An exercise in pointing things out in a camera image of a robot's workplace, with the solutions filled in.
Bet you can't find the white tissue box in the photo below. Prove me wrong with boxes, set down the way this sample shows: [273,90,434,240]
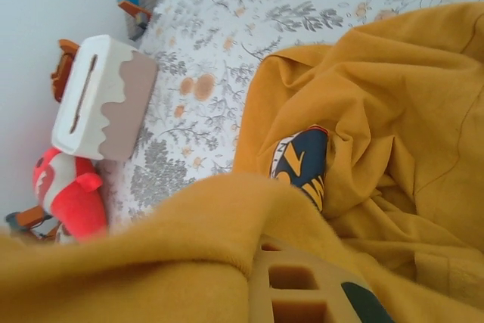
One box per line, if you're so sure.
[51,34,159,161]

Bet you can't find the floral table mat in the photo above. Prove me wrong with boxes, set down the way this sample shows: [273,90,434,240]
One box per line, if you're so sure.
[101,0,484,233]

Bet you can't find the yellow t-shirt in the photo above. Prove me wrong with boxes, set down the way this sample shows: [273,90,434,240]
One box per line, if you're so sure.
[0,1,484,323]

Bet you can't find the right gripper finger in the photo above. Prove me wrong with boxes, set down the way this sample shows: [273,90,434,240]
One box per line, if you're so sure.
[247,241,395,323]

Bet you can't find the red shark plush toy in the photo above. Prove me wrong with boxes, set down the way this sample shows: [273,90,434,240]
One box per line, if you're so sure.
[32,147,110,244]

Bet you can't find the brown orange robot wall sticker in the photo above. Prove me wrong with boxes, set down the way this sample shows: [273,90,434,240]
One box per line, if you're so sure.
[50,38,81,103]

